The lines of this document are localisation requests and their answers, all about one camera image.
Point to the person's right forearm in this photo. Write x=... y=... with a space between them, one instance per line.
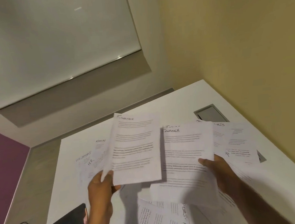
x=257 y=206

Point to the person's right hand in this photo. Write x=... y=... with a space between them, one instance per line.
x=225 y=176

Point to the pile of white printed papers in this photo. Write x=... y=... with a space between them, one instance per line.
x=241 y=144

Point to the person's left hand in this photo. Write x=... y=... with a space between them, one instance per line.
x=99 y=196

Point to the white text paper sheet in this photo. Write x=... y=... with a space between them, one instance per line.
x=186 y=148
x=172 y=126
x=135 y=147

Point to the white wall board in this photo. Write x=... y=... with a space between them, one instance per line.
x=55 y=41

